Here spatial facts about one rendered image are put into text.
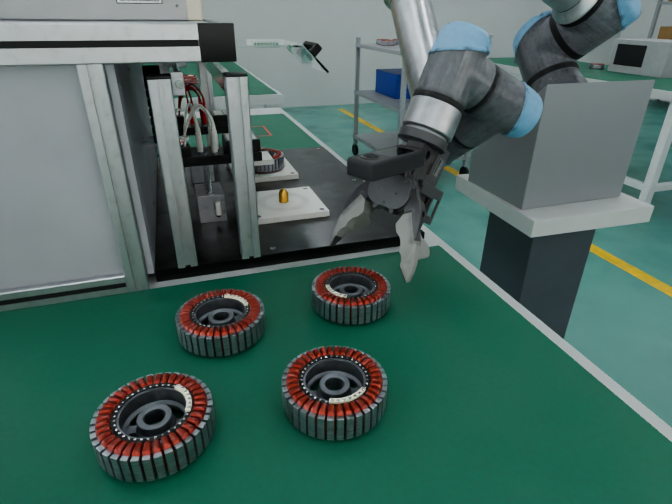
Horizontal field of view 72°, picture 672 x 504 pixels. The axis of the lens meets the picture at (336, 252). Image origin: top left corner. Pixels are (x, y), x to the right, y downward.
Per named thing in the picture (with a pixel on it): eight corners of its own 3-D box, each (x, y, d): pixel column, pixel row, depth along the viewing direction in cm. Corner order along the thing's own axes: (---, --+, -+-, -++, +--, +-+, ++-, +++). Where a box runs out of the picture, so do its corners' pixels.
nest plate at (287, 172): (284, 161, 125) (284, 157, 124) (298, 178, 112) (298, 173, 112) (228, 166, 121) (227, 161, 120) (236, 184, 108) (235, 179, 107)
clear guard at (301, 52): (301, 63, 125) (301, 38, 122) (329, 73, 105) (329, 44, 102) (175, 65, 116) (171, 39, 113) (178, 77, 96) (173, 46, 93)
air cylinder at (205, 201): (223, 206, 96) (220, 181, 93) (227, 220, 89) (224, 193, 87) (197, 209, 94) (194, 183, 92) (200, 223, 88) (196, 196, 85)
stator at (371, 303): (350, 276, 75) (351, 256, 73) (405, 305, 68) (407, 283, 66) (296, 303, 68) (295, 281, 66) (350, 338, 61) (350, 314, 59)
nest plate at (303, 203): (309, 191, 104) (309, 186, 104) (329, 216, 92) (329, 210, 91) (242, 198, 100) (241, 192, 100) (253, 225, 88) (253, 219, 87)
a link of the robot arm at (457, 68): (510, 42, 63) (464, 10, 60) (477, 119, 64) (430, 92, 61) (473, 51, 70) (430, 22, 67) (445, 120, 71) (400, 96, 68)
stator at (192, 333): (224, 372, 55) (220, 347, 53) (160, 340, 60) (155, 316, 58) (282, 324, 63) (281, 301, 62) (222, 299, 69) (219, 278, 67)
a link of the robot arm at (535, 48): (544, 95, 116) (528, 48, 119) (595, 61, 105) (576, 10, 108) (513, 88, 110) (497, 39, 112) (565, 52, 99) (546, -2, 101)
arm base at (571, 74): (575, 126, 114) (563, 90, 116) (616, 91, 99) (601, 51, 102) (518, 136, 112) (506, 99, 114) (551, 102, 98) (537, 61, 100)
